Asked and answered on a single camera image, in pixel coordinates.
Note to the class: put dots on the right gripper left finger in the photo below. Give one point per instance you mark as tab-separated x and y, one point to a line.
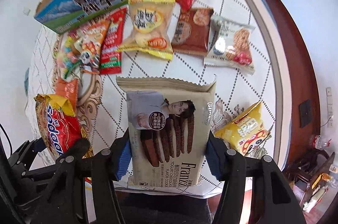
92	176

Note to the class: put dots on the Franzzi chocolate cookie pack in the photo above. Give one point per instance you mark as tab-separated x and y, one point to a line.
169	122

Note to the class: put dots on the colourful candy ball bag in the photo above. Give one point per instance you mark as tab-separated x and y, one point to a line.
68	58

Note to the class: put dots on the Sedaap instant noodle pack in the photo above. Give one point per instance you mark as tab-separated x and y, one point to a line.
58	124

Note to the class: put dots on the small yellow panda snack bag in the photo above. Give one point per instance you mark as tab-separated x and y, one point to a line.
246	132

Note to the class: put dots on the plastic water bottle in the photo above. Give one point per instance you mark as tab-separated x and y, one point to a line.
319	142

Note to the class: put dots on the white power strip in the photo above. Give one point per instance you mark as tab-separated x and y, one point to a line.
329	106

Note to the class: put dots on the orange puffed snack bag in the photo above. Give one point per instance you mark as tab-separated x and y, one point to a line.
68	90

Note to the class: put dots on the red spicy strip packet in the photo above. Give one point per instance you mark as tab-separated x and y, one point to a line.
110	61

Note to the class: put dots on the panda sunflower seed bag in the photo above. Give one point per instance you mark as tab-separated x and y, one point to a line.
91	36

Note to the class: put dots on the white oat cookie packet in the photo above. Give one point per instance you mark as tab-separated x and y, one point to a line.
231	47

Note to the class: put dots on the brown cracker packet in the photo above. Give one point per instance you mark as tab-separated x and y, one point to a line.
192	31

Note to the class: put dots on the yellow biscuit snack bag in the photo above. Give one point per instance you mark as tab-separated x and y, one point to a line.
150	21

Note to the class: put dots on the white diamond pattern bedspread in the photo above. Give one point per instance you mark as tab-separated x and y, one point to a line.
235	91

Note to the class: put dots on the black wall panel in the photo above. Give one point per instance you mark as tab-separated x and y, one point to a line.
305	113

